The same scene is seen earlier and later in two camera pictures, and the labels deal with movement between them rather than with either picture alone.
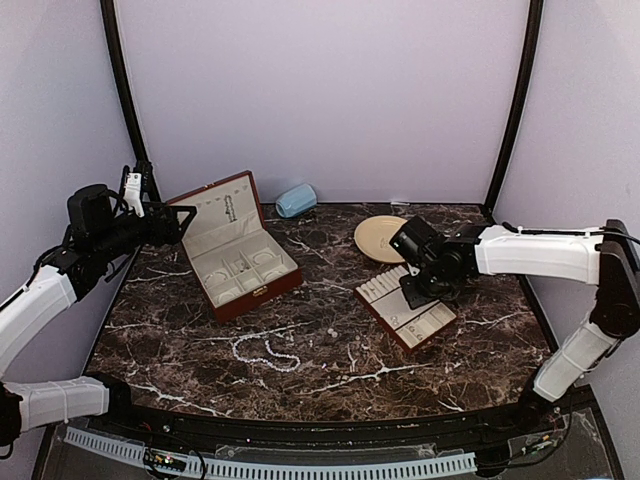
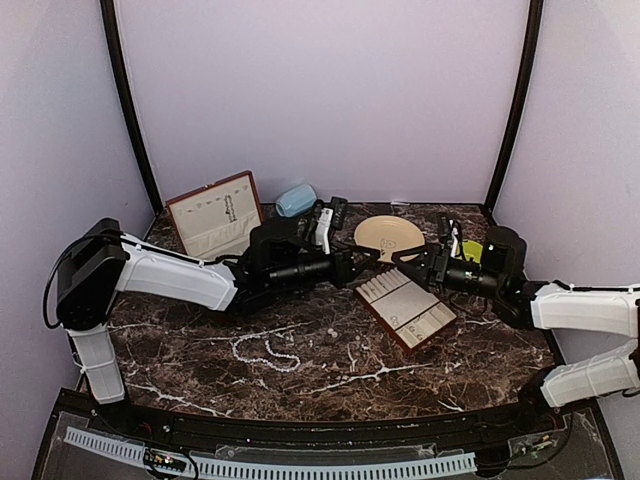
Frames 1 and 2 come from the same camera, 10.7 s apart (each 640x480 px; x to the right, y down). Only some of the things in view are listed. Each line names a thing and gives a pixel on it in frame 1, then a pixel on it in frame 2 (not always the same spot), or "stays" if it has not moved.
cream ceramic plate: x=373 y=236 stays
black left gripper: x=172 y=233 → x=345 y=271
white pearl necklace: x=287 y=370 stays
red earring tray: x=385 y=299 stays
